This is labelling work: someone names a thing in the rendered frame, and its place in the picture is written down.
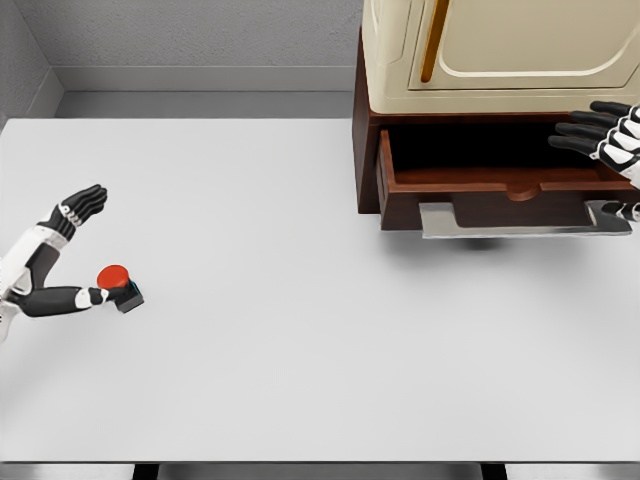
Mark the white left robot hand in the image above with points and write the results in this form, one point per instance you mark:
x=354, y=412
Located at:
x=36, y=245

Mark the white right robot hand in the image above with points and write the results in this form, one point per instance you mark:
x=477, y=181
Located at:
x=620, y=150

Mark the red button switch black base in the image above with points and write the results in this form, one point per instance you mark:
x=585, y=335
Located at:
x=116, y=276

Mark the cream and brown cabinet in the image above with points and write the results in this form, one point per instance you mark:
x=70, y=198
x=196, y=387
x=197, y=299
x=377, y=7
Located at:
x=500, y=50

